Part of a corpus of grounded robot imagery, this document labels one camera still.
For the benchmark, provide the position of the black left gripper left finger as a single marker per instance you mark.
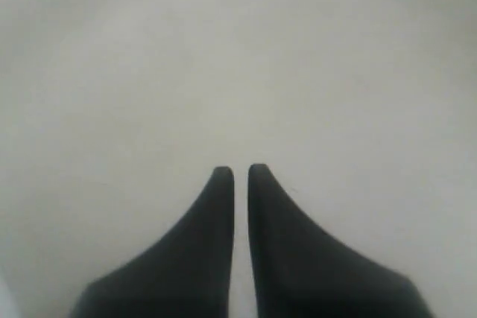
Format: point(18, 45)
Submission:
point(185, 274)

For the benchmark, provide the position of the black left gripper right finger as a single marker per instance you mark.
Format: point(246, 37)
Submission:
point(300, 270)

